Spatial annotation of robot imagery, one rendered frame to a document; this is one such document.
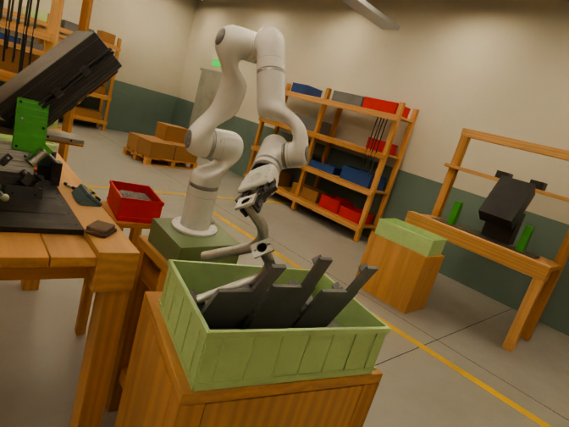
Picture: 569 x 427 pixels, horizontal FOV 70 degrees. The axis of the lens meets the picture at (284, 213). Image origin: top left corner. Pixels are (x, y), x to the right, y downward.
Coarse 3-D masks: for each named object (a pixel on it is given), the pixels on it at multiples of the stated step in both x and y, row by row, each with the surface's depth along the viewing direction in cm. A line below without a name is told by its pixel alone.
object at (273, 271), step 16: (272, 272) 105; (224, 288) 106; (240, 288) 109; (256, 288) 109; (208, 304) 108; (224, 304) 110; (240, 304) 114; (256, 304) 117; (208, 320) 115; (224, 320) 118; (240, 320) 122
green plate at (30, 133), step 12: (24, 108) 163; (36, 108) 166; (48, 108) 169; (24, 120) 164; (36, 120) 166; (24, 132) 164; (36, 132) 167; (12, 144) 162; (24, 144) 164; (36, 144) 167
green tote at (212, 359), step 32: (192, 288) 137; (320, 288) 159; (192, 320) 106; (352, 320) 142; (192, 352) 103; (224, 352) 101; (256, 352) 106; (288, 352) 111; (320, 352) 117; (352, 352) 124; (192, 384) 99; (224, 384) 104; (256, 384) 109
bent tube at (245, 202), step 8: (240, 200) 104; (248, 200) 104; (240, 208) 102; (248, 208) 103; (256, 216) 104; (256, 224) 105; (264, 224) 106; (264, 232) 107; (256, 240) 110; (224, 248) 115; (232, 248) 114; (240, 248) 113; (248, 248) 112; (208, 256) 117; (216, 256) 116; (224, 256) 115; (232, 256) 115
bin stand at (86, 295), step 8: (104, 208) 208; (112, 216) 200; (120, 224) 195; (128, 224) 197; (136, 224) 200; (144, 224) 203; (136, 232) 232; (136, 240) 234; (136, 248) 236; (88, 288) 226; (80, 296) 230; (88, 296) 228; (80, 304) 229; (88, 304) 230; (80, 312) 229; (88, 312) 231; (80, 320) 230; (80, 328) 232
